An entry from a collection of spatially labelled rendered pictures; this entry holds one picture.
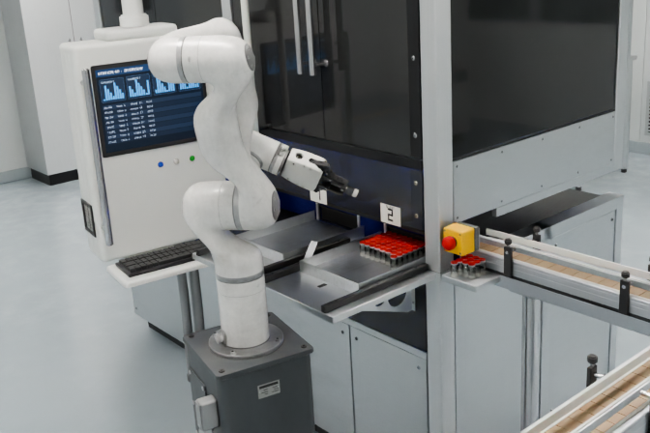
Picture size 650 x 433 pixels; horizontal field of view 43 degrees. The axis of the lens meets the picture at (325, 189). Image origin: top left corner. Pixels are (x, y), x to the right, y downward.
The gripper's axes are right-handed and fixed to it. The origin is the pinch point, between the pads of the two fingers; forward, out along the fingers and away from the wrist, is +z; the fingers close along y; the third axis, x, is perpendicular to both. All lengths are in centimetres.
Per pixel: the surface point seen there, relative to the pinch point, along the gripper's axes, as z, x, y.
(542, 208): 73, -65, 47
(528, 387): 76, 11, 37
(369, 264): 19.0, -4.1, 34.7
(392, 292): 26.0, 10.5, 21.0
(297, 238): -4, -17, 58
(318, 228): 2, -27, 61
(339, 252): 9.7, -7.7, 40.9
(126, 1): -88, -59, 30
